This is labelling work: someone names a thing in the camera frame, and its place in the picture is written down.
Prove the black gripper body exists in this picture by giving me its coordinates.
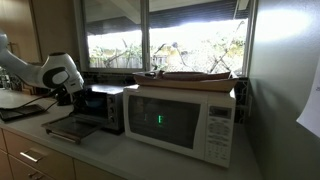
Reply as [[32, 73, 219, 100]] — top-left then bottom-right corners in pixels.
[[68, 87, 88, 108]]

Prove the blue plate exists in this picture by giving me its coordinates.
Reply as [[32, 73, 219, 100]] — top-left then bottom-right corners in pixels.
[[85, 97, 107, 110]]

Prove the glass toaster oven door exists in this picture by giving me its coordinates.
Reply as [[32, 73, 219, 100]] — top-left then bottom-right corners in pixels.
[[41, 113, 113, 145]]

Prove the silver toaster oven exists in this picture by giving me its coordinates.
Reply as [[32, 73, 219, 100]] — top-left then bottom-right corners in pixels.
[[71, 83, 126, 135]]

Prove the black baking tray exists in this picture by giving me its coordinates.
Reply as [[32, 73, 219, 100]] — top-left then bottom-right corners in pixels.
[[0, 103, 46, 122]]

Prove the wooden drawer front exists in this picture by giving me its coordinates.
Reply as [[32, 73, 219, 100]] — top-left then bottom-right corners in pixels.
[[2, 129, 76, 180]]

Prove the white microwave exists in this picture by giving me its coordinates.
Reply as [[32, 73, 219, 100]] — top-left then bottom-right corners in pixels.
[[122, 84, 237, 169]]

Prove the wooden serving tray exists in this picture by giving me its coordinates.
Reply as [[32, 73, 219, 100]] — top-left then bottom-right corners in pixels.
[[132, 70, 240, 93]]

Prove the white paper sheet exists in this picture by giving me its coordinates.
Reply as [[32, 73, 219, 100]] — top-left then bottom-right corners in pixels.
[[296, 56, 320, 139]]

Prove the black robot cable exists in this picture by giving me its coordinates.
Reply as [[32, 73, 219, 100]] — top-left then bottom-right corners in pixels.
[[0, 85, 66, 111]]

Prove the metal drawer handle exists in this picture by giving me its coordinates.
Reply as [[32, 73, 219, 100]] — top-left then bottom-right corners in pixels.
[[19, 149, 40, 164], [27, 171, 45, 180]]

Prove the metal cabinet door handle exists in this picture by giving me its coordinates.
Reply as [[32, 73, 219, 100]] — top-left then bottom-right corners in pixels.
[[7, 41, 19, 57]]

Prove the window frame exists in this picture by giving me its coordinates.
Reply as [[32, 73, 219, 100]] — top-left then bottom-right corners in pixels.
[[73, 0, 258, 77]]

